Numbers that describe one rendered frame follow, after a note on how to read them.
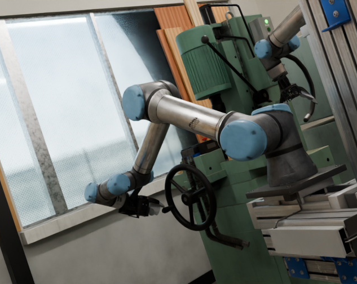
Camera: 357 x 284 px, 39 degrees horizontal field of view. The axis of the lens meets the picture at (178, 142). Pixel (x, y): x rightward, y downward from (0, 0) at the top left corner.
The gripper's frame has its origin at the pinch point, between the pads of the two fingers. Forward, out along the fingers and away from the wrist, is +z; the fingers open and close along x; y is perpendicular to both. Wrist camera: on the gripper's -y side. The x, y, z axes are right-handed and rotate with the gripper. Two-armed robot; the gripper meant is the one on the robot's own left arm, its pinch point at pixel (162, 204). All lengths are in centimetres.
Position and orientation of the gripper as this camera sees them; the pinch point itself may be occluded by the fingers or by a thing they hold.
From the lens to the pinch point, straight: 216.2
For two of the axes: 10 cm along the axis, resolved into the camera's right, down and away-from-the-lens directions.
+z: 7.8, 2.7, 5.7
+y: -0.8, 9.4, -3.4
